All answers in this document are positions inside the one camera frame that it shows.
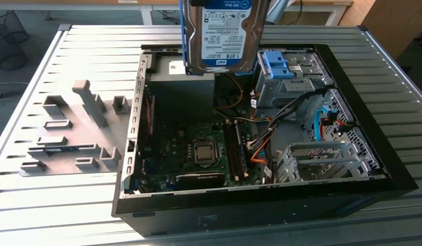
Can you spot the brown wooden cabinet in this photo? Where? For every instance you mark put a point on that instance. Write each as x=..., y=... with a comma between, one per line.
x=396, y=23

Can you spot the grey power supply unit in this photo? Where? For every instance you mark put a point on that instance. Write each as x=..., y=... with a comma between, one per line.
x=177, y=77

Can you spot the blue plastic drive latch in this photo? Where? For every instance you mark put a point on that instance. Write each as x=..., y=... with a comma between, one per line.
x=280, y=73

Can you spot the silver CPU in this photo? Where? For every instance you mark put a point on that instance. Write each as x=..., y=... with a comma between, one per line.
x=203, y=153

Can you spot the hard disk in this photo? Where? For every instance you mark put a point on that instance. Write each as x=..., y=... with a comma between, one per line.
x=225, y=38

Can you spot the black RAM slot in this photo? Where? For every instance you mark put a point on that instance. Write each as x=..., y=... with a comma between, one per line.
x=229, y=143
x=237, y=143
x=233, y=143

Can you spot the blue RAM stick on rack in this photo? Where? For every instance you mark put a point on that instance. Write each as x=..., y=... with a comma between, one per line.
x=58, y=149

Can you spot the grey metal drive cage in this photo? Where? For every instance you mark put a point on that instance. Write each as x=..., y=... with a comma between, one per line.
x=293, y=88

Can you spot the silver disk bay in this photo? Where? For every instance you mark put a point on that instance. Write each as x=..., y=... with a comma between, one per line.
x=334, y=147

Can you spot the white framed wooden desk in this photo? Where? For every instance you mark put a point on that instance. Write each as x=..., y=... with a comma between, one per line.
x=94, y=7
x=337, y=15

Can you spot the green motherboard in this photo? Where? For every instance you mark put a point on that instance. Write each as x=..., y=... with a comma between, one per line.
x=222, y=159

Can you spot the black open PC case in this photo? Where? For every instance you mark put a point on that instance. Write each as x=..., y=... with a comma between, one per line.
x=231, y=212

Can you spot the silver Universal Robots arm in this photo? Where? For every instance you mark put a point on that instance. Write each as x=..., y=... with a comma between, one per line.
x=277, y=12

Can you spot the black graphics card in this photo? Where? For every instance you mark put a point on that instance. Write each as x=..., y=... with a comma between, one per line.
x=201, y=180

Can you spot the black mesh wastebasket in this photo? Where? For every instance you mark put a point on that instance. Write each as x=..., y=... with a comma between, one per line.
x=8, y=46

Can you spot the grey plastic parts rack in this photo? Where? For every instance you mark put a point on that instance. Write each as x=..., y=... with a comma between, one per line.
x=78, y=133

